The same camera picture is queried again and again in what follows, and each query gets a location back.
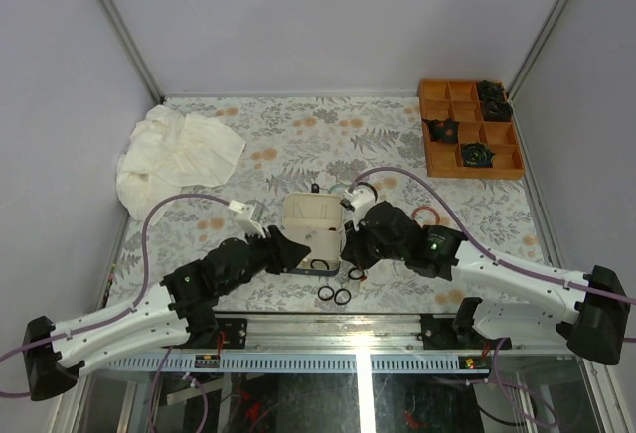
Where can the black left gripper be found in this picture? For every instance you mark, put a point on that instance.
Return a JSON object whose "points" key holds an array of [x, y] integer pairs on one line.
{"points": [[283, 253]]}

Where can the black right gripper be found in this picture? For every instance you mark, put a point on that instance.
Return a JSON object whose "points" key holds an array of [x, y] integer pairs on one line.
{"points": [[353, 251]]}

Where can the cream and navy jewelry box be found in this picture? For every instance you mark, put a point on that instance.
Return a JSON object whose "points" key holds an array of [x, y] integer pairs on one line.
{"points": [[306, 219]]}

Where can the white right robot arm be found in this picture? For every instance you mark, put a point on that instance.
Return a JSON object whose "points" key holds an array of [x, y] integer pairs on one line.
{"points": [[585, 311]]}

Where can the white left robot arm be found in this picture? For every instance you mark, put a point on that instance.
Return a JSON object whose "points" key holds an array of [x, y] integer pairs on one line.
{"points": [[177, 311]]}

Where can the orange-red bangle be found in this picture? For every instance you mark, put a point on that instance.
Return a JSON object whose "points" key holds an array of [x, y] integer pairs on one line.
{"points": [[426, 212]]}

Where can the pale green jade bangle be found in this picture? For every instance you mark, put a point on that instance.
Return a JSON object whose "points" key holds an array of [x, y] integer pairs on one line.
{"points": [[338, 188]]}

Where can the floral table mat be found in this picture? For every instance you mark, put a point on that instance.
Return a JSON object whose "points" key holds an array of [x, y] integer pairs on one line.
{"points": [[292, 143]]}

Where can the dark green fabric flower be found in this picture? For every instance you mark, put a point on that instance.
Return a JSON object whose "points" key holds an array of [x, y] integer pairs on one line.
{"points": [[476, 155]]}

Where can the dark fabric flower orange dots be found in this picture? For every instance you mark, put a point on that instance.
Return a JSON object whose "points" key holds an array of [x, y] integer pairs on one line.
{"points": [[443, 131]]}

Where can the orange divided tray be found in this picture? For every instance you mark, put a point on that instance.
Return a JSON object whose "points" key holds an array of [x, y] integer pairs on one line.
{"points": [[458, 99]]}

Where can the white crumpled cloth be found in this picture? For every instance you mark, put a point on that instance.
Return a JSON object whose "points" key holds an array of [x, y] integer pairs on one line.
{"points": [[169, 151]]}

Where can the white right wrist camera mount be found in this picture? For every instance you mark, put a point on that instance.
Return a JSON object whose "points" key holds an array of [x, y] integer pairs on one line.
{"points": [[358, 200]]}

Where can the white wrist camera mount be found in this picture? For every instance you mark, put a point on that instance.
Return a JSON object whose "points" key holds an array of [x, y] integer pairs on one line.
{"points": [[248, 216], [358, 200]]}

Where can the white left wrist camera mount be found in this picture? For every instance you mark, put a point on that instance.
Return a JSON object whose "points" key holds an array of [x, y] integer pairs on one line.
{"points": [[248, 216]]}

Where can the aluminium rail frame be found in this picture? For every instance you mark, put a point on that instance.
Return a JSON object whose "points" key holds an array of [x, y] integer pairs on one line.
{"points": [[322, 344]]}

